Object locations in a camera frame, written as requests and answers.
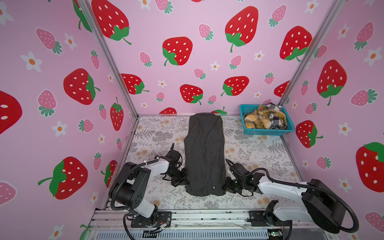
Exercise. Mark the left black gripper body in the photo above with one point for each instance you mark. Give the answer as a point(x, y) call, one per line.
point(178, 176)

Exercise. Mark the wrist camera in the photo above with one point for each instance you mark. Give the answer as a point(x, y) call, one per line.
point(174, 156)
point(239, 171)

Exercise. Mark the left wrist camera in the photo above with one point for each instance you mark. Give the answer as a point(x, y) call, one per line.
point(174, 156)

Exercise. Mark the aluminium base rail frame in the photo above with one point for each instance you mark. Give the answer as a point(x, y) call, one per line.
point(202, 225)

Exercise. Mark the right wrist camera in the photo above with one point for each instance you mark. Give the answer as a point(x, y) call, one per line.
point(239, 171)

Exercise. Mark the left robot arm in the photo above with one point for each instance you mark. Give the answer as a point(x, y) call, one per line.
point(128, 192)

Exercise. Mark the dark grey pinstripe shirt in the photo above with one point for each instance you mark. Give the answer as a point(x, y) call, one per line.
point(204, 152)

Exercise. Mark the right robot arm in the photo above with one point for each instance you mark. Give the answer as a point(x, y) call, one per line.
point(311, 202)

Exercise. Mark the yellow plaid shirt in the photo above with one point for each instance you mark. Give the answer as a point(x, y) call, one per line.
point(267, 117)

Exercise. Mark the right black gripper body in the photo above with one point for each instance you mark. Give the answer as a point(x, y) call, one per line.
point(232, 185)

